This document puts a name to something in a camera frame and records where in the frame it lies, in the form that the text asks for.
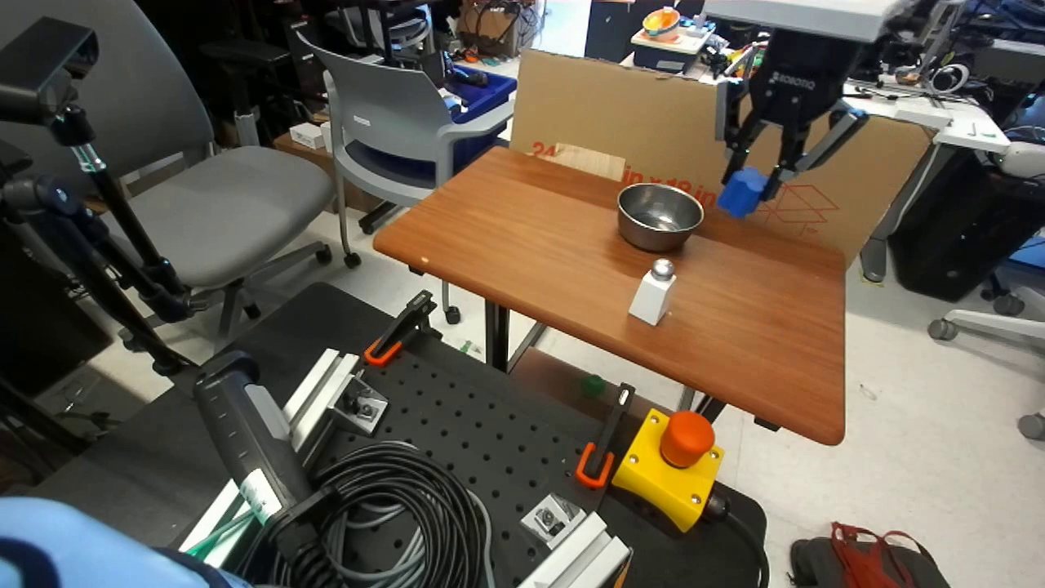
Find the yellow emergency stop button box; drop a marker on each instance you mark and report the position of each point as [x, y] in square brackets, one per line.
[670, 466]

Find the orange black clamp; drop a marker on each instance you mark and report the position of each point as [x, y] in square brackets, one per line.
[598, 455]
[412, 317]

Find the blue block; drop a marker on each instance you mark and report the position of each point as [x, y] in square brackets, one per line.
[743, 192]

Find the black camera tripod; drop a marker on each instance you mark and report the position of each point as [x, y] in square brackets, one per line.
[87, 218]

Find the cardboard sheet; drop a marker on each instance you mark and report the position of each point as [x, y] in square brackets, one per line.
[641, 124]

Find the metal bowl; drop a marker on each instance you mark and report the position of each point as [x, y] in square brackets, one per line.
[657, 218]

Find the black perforated board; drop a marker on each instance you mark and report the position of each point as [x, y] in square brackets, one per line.
[158, 473]

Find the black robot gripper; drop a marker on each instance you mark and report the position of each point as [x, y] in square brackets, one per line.
[797, 79]

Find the grey office chair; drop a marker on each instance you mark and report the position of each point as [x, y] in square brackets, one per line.
[104, 106]

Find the white salt shaker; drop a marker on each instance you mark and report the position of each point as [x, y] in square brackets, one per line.
[654, 292]

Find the grey white chair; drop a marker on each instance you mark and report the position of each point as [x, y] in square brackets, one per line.
[401, 134]

